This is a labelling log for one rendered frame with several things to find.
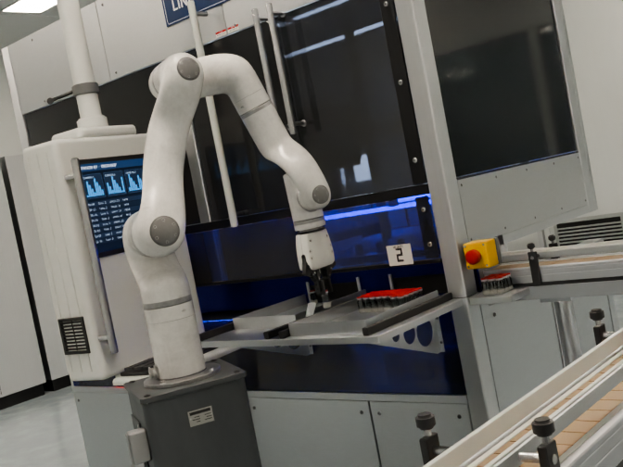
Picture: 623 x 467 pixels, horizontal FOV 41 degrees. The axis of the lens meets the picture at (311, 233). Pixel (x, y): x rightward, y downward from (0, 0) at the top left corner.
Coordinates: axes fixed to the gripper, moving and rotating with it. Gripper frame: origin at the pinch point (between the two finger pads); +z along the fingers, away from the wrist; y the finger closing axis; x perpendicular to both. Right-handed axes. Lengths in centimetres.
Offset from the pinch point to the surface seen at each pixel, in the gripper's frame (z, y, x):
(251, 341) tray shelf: 11.5, 11.8, -19.8
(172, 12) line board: -93, -30, -70
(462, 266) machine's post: 3.8, -30.7, 23.9
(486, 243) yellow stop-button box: -2.0, -30.4, 33.1
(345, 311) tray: 11.0, -14.8, -7.6
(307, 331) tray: 9.9, 8.8, -0.8
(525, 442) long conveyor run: 0, 91, 108
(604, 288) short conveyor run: 15, -42, 58
